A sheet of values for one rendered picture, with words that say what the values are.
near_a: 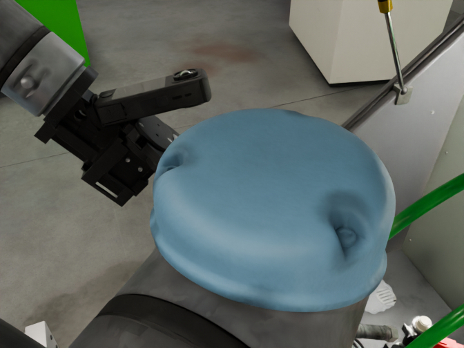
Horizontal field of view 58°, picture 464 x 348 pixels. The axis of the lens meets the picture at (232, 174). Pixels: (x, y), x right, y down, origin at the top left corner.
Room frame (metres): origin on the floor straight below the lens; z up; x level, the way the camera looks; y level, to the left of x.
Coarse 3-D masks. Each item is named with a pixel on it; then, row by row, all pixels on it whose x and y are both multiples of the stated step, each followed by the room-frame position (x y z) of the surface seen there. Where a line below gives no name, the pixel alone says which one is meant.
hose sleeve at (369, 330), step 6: (360, 324) 0.28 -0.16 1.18; (366, 324) 0.29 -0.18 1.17; (360, 330) 0.27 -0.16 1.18; (366, 330) 0.27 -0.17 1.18; (372, 330) 0.28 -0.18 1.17; (378, 330) 0.28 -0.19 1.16; (384, 330) 0.29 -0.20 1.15; (360, 336) 0.27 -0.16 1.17; (366, 336) 0.27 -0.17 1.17; (372, 336) 0.27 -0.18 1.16; (378, 336) 0.28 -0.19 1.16; (384, 336) 0.28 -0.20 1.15; (390, 336) 0.29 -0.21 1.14
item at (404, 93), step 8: (384, 0) 0.62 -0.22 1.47; (384, 8) 0.62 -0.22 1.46; (392, 8) 0.63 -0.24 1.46; (392, 32) 0.63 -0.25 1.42; (392, 40) 0.63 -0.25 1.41; (392, 48) 0.64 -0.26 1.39; (400, 72) 0.64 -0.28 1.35; (400, 80) 0.64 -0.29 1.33; (400, 88) 0.64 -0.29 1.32; (408, 88) 0.65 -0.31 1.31; (400, 96) 0.64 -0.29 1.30; (408, 96) 0.65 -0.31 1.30
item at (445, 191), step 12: (456, 180) 0.29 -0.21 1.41; (432, 192) 0.29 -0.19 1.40; (444, 192) 0.29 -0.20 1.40; (456, 192) 0.29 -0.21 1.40; (420, 204) 0.28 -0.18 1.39; (432, 204) 0.28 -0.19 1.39; (396, 216) 0.28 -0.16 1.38; (408, 216) 0.27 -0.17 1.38; (420, 216) 0.28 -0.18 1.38; (396, 228) 0.27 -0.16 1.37
